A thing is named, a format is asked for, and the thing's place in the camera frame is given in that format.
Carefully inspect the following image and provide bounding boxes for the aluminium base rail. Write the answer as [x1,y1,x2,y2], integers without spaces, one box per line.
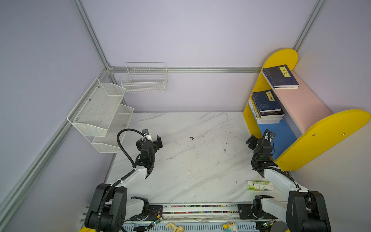
[76,200,327,232]

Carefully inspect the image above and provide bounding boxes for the yellow pink blue bookshelf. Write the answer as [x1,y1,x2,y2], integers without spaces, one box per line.
[243,48,371,171]

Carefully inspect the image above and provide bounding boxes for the yellow white toy figure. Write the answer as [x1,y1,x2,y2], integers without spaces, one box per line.
[223,222,238,232]

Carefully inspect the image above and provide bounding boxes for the black cover book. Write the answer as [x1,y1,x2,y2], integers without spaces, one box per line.
[260,115,285,120]

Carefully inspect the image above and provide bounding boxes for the purple old man book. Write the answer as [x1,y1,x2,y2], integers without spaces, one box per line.
[259,110,285,117]

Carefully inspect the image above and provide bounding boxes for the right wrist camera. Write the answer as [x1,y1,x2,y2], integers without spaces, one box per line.
[262,129,276,142]

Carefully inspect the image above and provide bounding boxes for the beige toy figure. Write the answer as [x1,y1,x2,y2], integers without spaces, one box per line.
[165,222,184,232]

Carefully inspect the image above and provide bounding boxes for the small green white box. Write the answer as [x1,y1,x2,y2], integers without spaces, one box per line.
[246,180,273,191]

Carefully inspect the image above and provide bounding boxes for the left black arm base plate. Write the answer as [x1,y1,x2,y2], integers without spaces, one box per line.
[128,205,163,221]

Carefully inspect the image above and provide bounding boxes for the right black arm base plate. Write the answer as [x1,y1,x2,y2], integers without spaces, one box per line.
[237,203,276,220]

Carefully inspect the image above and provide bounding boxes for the white perforated metal shelf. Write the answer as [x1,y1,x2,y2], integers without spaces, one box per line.
[67,79,126,137]

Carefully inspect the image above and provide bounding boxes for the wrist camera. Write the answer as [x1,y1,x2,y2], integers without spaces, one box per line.
[142,129,153,141]
[262,129,276,142]

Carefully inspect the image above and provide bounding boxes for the lower white perforated shelf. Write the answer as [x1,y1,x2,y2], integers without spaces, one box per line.
[92,104,134,153]

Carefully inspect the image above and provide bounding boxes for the white book black lettering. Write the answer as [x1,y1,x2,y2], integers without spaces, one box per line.
[248,98,283,124]

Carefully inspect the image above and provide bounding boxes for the dark blue barcode book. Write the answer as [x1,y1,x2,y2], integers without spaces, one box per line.
[252,90,282,112]

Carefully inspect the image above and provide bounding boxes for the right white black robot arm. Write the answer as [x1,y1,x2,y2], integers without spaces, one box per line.
[246,130,331,232]

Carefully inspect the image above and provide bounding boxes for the white wire basket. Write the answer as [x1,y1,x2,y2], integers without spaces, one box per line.
[121,62,168,94]

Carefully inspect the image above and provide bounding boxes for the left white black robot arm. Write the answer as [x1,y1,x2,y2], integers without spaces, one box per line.
[84,135,163,232]

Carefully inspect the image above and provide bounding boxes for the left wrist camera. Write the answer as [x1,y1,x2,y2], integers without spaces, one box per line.
[142,129,153,141]

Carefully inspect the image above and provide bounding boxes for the dark blue book yellow label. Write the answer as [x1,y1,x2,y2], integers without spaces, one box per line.
[274,85,299,90]

